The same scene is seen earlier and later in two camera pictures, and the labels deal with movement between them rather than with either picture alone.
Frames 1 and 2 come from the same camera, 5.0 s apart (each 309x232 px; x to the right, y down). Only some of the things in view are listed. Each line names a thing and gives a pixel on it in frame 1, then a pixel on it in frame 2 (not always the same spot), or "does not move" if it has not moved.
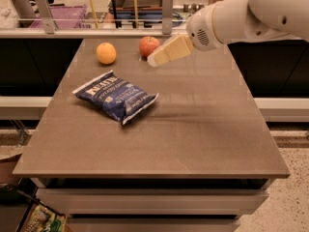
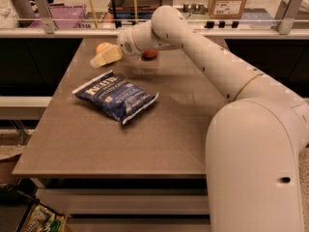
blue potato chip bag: [115, 97] does not move
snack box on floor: [42, 217] does not move
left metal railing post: [42, 5] does not move
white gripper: [199, 30] to [126, 43]
